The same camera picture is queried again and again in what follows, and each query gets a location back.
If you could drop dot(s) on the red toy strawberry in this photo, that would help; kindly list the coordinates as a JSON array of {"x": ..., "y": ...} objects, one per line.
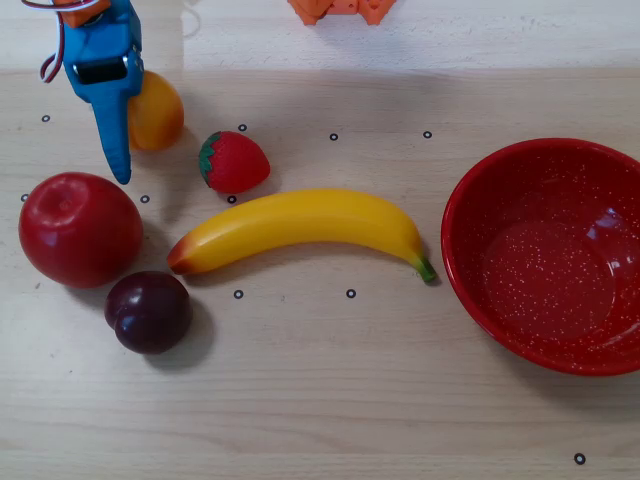
[{"x": 235, "y": 162}]

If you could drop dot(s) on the red toy apple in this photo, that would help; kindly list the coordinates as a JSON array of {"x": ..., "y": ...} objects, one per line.
[{"x": 80, "y": 230}]

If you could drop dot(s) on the yellow orange toy peach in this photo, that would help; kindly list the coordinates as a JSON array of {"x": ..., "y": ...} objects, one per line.
[{"x": 160, "y": 115}]

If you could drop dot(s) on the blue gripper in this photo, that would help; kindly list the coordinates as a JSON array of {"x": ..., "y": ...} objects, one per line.
[{"x": 101, "y": 73}]

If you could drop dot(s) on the yellow toy banana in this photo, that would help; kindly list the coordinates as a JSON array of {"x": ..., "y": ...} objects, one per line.
[{"x": 300, "y": 215}]

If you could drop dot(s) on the dark purple toy plum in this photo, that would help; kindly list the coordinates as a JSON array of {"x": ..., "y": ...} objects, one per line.
[{"x": 147, "y": 312}]

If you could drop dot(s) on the orange robot base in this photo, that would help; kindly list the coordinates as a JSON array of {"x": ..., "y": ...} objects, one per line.
[{"x": 345, "y": 10}]

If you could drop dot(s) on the red speckled bowl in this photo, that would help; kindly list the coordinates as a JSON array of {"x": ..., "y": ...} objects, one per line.
[{"x": 545, "y": 260}]

